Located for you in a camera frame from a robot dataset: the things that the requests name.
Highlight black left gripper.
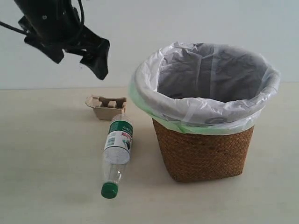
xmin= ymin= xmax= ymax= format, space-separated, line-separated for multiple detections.
xmin=18 ymin=0 xmax=110 ymax=80

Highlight clear bottle with green label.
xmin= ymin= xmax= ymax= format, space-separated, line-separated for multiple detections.
xmin=101 ymin=114 xmax=133 ymax=199

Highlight brown cardboard egg tray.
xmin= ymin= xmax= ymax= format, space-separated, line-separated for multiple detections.
xmin=85 ymin=95 xmax=127 ymax=121

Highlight woven wicker waste basket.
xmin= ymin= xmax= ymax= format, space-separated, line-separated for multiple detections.
xmin=153 ymin=120 xmax=254 ymax=182

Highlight white and green bin liner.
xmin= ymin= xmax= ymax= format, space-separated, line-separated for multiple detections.
xmin=129 ymin=42 xmax=280 ymax=135

